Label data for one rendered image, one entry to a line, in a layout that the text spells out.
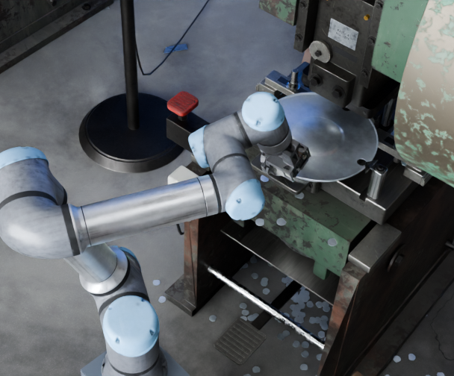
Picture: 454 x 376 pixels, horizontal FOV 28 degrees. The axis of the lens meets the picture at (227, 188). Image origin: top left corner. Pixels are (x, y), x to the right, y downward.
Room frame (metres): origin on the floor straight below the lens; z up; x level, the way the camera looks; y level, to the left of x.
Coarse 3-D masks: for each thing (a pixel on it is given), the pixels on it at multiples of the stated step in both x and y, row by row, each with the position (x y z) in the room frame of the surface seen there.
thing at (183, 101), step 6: (174, 96) 1.62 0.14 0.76; (180, 96) 1.62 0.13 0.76; (186, 96) 1.62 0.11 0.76; (192, 96) 1.63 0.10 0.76; (168, 102) 1.60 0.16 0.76; (174, 102) 1.60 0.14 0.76; (180, 102) 1.60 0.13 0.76; (186, 102) 1.60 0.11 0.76; (192, 102) 1.60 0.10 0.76; (198, 102) 1.61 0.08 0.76; (168, 108) 1.59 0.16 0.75; (174, 108) 1.58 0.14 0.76; (180, 108) 1.58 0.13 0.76; (186, 108) 1.58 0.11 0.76; (192, 108) 1.59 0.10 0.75; (180, 114) 1.57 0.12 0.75; (186, 114) 1.57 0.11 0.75
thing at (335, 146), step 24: (288, 96) 1.62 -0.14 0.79; (312, 96) 1.63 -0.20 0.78; (288, 120) 1.54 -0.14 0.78; (312, 120) 1.54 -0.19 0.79; (336, 120) 1.55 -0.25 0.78; (360, 120) 1.56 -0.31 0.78; (312, 144) 1.46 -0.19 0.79; (336, 144) 1.47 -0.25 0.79; (360, 144) 1.48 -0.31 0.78; (312, 168) 1.39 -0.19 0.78; (336, 168) 1.40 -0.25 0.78; (360, 168) 1.40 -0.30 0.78
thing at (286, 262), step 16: (240, 240) 1.53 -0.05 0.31; (256, 240) 1.53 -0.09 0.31; (272, 240) 1.54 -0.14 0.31; (272, 256) 1.48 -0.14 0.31; (288, 256) 1.49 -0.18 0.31; (304, 256) 1.49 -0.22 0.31; (288, 272) 1.43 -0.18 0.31; (304, 272) 1.43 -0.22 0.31; (320, 288) 1.39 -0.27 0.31; (336, 288) 1.39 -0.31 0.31
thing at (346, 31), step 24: (336, 0) 1.55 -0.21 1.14; (360, 0) 1.51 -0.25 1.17; (336, 24) 1.54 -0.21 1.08; (360, 24) 1.51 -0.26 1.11; (312, 48) 1.56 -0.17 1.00; (336, 48) 1.53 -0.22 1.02; (360, 48) 1.50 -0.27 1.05; (312, 72) 1.53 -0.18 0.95; (336, 72) 1.51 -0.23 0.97; (360, 72) 1.49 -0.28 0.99; (336, 96) 1.47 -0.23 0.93; (360, 96) 1.49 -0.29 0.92
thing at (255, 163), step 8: (256, 160) 1.41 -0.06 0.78; (256, 168) 1.38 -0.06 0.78; (272, 176) 1.36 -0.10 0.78; (280, 176) 1.36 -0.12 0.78; (280, 184) 1.34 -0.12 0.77; (288, 184) 1.34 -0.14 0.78; (296, 184) 1.34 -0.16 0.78; (304, 184) 1.34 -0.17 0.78; (312, 184) 1.43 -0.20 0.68; (320, 184) 1.44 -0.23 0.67; (296, 192) 1.32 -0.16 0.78; (312, 192) 1.43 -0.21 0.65
